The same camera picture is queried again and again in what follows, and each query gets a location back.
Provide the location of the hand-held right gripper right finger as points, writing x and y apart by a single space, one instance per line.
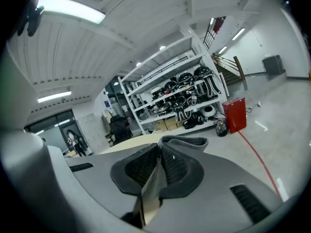
206 203

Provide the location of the white round helmet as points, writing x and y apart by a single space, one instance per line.
209 111

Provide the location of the wooden staircase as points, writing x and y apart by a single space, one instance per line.
230 74

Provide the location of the black office chair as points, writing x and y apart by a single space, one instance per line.
120 130

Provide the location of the long ceiling light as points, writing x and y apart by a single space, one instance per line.
54 96
70 8

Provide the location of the grey locker cabinet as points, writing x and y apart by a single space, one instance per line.
93 135

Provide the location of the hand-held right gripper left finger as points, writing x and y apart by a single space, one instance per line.
97 176

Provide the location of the black head camera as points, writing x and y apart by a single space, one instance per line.
31 23

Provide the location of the person's white helmet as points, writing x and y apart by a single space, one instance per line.
14 101

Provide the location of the printed brown cardboard box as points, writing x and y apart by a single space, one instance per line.
173 125

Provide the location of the white metal shelving unit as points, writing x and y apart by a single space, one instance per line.
127 98

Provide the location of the blue wall poster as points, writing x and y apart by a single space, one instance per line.
107 104

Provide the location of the red metal cabinet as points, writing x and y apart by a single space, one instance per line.
234 115

